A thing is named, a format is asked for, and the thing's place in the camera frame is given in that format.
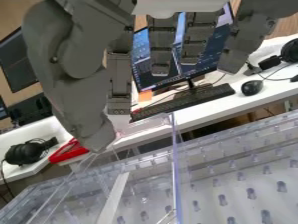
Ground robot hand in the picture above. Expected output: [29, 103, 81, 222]
[21, 0, 298, 154]

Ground dark computer screen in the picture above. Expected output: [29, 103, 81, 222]
[0, 27, 41, 94]

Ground orange sticky note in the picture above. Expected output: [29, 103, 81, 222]
[137, 90, 154, 103]

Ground white desk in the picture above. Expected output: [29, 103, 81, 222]
[0, 114, 76, 186]
[57, 33, 298, 168]

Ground black keyboard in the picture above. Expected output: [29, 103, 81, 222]
[128, 82, 238, 124]

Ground black headphones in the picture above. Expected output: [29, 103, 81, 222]
[3, 136, 60, 167]
[280, 37, 298, 64]

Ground black mouse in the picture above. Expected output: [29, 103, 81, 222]
[240, 79, 265, 97]

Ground small black device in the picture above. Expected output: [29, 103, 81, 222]
[257, 54, 284, 71]

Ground clear box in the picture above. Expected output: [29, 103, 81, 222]
[0, 109, 298, 224]

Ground black cable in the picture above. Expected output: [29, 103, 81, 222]
[244, 62, 298, 83]

